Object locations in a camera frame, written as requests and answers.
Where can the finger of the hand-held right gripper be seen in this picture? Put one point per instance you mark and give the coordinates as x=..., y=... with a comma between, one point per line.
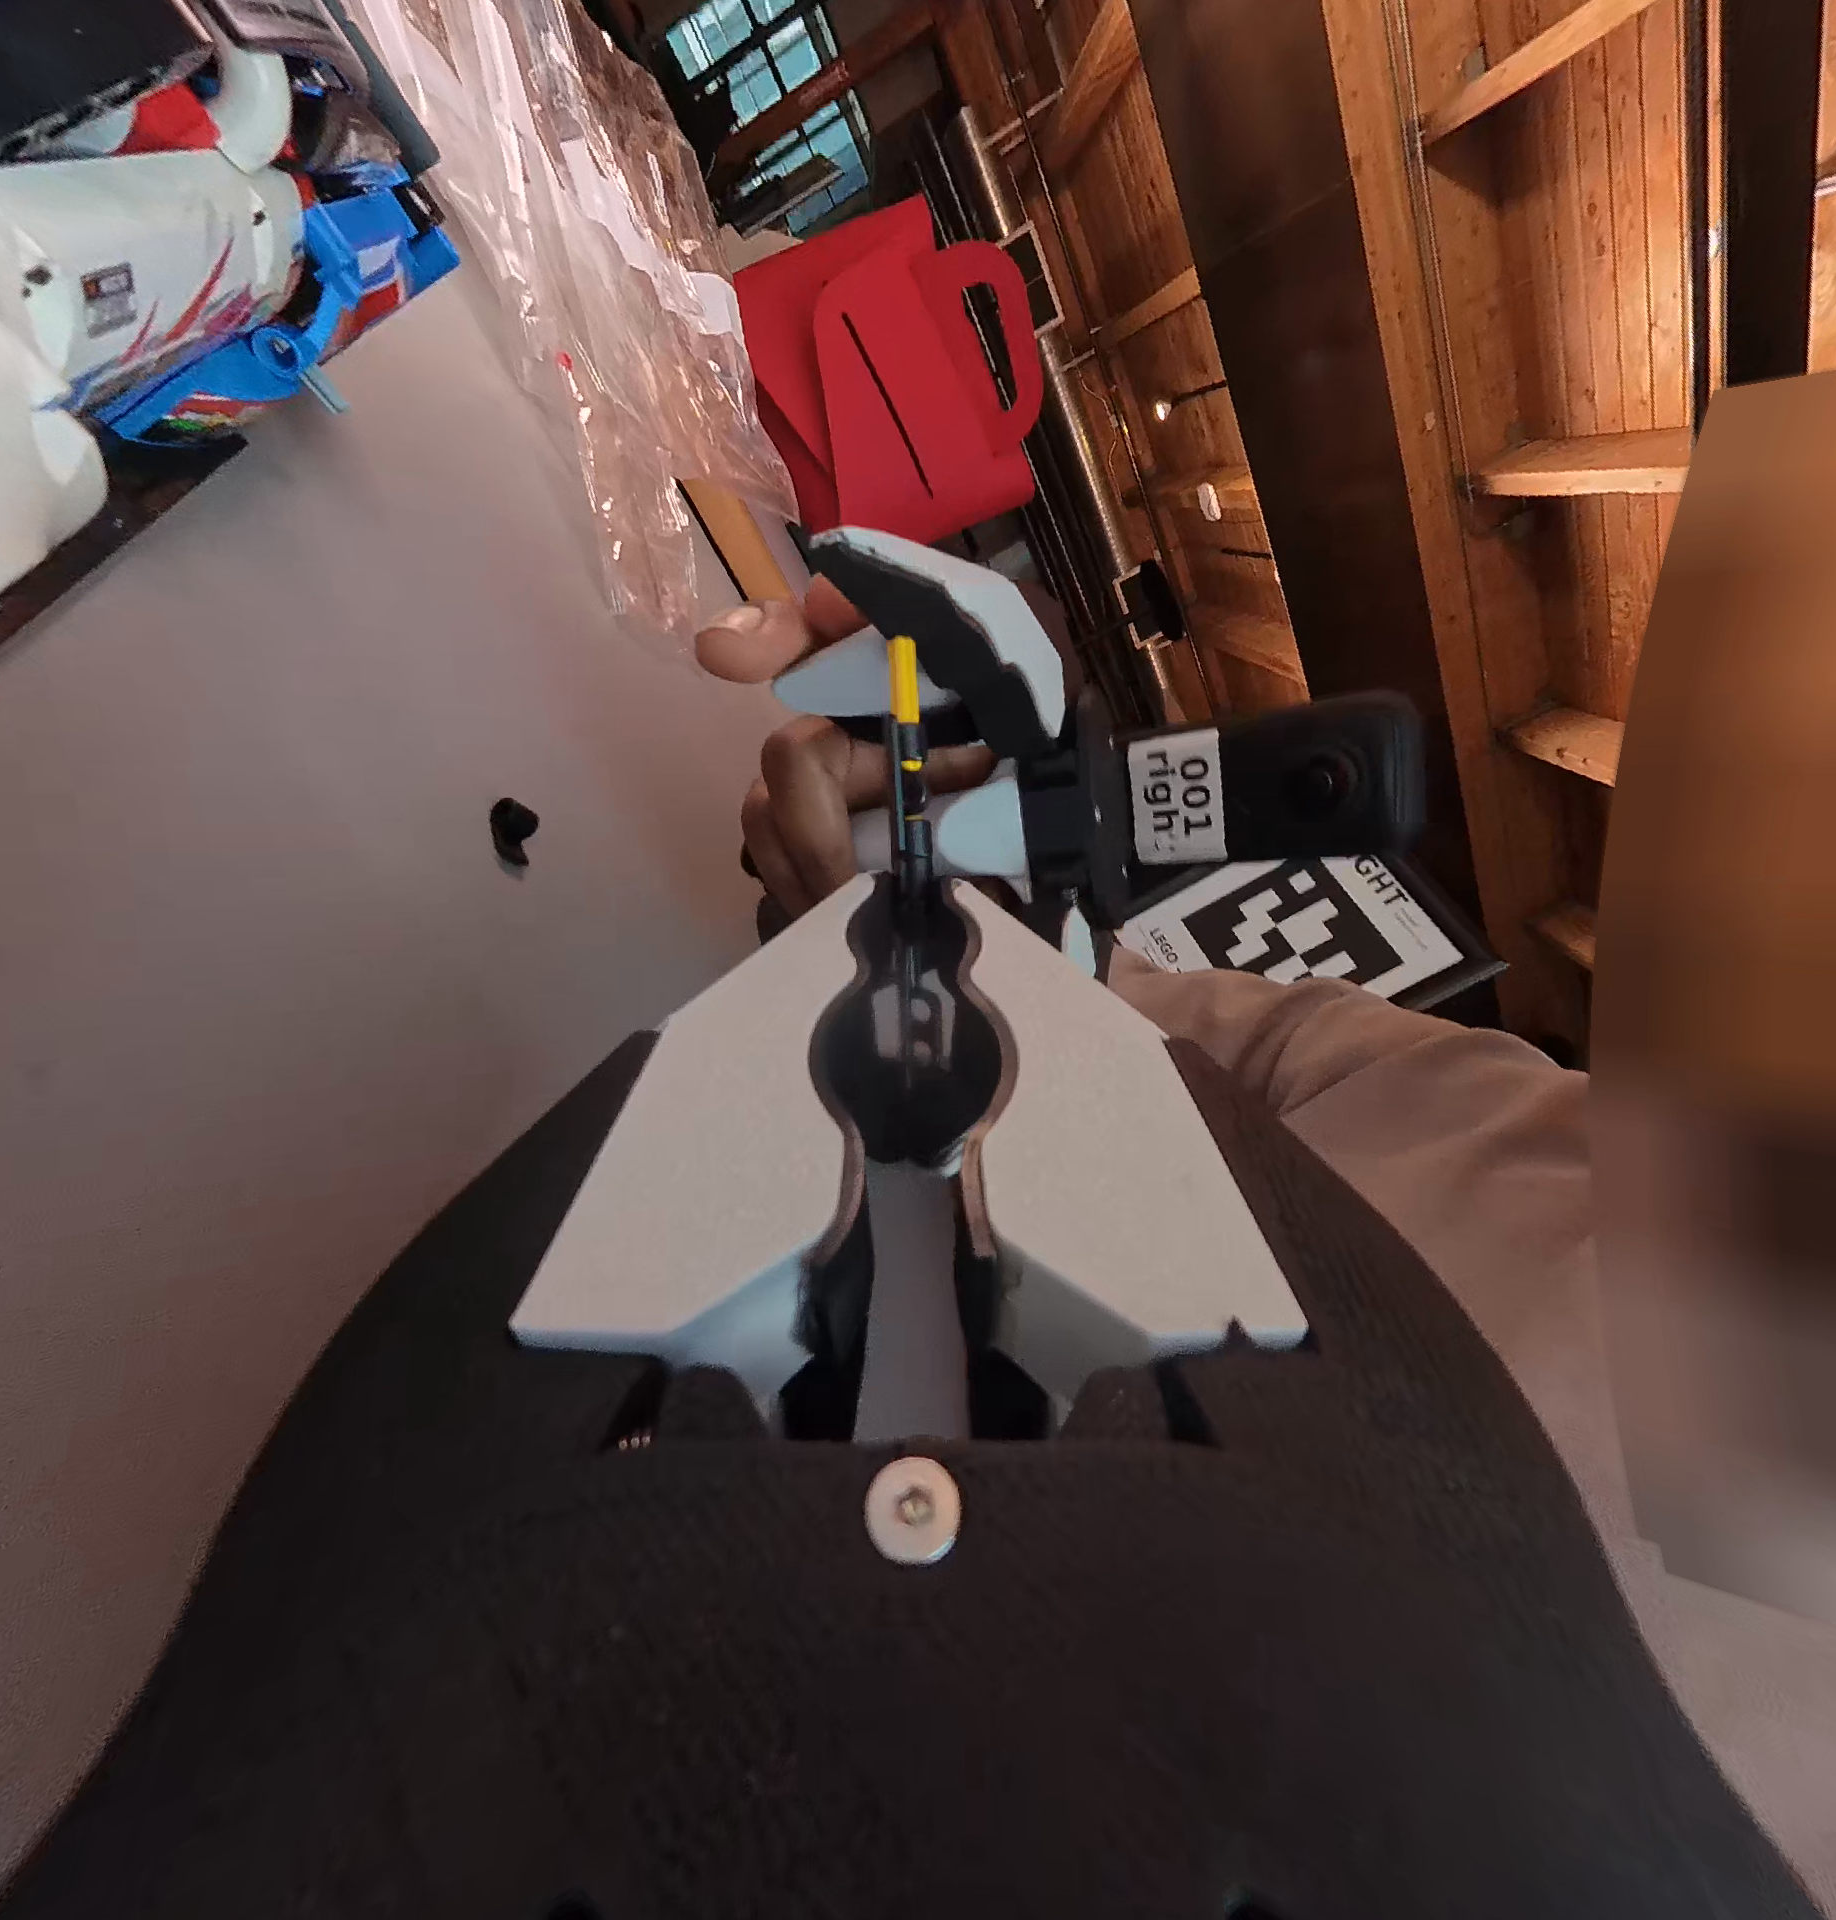
x=843, y=676
x=1007, y=636

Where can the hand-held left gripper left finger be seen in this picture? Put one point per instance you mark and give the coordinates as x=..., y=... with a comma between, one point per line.
x=692, y=1201

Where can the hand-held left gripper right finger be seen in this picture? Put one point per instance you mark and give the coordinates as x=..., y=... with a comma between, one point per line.
x=1128, y=1201

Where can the yellow toy axle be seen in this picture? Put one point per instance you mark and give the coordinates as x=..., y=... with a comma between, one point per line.
x=902, y=676

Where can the thin black toy beam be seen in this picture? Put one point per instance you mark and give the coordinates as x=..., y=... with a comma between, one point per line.
x=927, y=1020

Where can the person's right forearm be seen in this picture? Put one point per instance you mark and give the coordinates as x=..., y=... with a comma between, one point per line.
x=1383, y=1126

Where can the person's right hand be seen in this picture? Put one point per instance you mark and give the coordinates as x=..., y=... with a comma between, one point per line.
x=812, y=796

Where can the black white toy box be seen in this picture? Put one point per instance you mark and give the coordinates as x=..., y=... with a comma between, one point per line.
x=1307, y=931

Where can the wooden board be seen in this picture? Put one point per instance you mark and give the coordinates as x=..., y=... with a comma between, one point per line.
x=723, y=533

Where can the red flat panel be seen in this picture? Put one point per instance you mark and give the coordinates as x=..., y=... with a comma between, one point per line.
x=798, y=331

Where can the black toy clip piece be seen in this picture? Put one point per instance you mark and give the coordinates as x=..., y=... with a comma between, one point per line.
x=511, y=826

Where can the paned window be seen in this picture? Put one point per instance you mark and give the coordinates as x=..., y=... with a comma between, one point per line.
x=767, y=75

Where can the brick-built toy race car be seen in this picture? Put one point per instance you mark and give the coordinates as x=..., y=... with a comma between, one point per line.
x=108, y=225

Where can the person's beige hoodie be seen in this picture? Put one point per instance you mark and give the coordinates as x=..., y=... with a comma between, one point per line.
x=1787, y=1770

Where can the silver corrugated duct pipe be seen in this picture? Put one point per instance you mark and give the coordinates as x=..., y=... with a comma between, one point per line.
x=1077, y=436

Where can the wooden wall shelves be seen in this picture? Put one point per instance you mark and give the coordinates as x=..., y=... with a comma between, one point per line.
x=1547, y=300

